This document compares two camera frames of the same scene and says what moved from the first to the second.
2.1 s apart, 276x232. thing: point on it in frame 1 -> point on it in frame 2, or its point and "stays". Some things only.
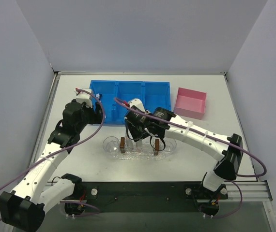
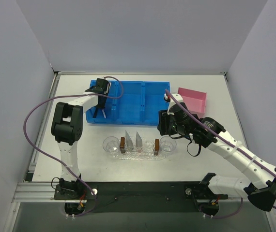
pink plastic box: (191, 103) stays
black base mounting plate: (150, 196) stays
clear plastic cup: (112, 144) stays
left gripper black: (98, 110) -> (100, 105)
